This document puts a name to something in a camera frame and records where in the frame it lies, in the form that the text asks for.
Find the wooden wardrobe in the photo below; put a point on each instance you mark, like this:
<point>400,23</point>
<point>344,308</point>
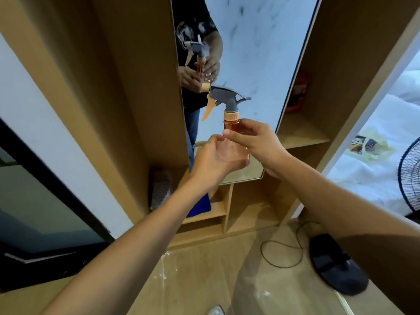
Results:
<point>131,78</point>

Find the cartoon print cloth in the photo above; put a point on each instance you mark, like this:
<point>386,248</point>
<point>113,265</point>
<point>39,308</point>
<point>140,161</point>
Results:
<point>367,145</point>

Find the black standing fan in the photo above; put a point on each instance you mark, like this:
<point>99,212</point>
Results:
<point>338,269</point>

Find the person's right forearm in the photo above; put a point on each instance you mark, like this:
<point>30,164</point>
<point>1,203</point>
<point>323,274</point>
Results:
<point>354,219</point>

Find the tall framed mirror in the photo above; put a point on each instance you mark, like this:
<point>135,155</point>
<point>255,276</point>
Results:
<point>262,45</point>

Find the white bed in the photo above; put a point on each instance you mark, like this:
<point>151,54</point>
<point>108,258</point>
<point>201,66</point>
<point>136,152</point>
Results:
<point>377,180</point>

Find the blue cloth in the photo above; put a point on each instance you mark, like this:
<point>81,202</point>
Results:
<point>200,208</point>

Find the orange spray bottle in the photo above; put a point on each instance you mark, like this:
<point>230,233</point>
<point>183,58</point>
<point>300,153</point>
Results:
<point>229,101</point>

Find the person's left hand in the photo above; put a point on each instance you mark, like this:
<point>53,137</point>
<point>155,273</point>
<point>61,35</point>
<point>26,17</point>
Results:
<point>216,160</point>

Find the red box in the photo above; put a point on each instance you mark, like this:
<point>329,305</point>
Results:
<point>297,95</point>

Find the person's white shoe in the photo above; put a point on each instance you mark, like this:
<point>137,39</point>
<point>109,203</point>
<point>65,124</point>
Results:
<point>216,311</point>

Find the person's left forearm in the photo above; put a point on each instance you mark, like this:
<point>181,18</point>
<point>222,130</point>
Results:
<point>131,259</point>

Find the person's right hand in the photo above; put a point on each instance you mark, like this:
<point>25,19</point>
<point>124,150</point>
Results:
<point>265,144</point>

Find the grey dotted slipper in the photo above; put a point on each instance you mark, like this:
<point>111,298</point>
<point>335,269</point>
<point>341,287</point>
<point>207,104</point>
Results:
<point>161,190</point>

